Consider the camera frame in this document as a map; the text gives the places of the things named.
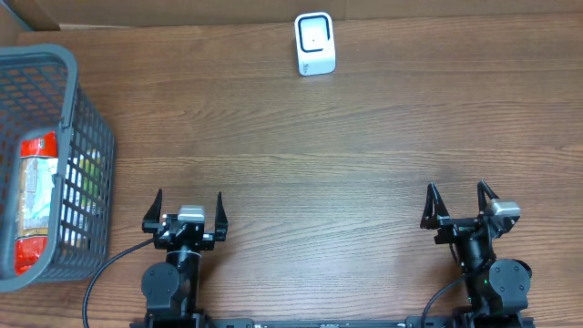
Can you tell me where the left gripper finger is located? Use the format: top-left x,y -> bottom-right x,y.
214,192 -> 229,241
141,189 -> 163,233

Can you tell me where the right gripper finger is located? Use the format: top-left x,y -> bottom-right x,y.
476,179 -> 499,214
420,182 -> 451,230

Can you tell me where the orange cracker package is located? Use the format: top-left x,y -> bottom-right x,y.
14,131 -> 58,275

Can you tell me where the green yellow drink pouch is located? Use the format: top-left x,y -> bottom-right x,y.
61,149 -> 103,244

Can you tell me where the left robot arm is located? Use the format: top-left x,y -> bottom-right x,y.
132,191 -> 229,328

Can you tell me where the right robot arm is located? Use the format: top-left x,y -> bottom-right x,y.
419,180 -> 534,327

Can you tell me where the white barcode scanner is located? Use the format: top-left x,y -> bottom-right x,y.
294,12 -> 336,77

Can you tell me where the grey plastic shopping basket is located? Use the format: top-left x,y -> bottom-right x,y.
1,45 -> 116,292

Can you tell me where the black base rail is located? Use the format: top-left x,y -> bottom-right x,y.
129,313 -> 537,328

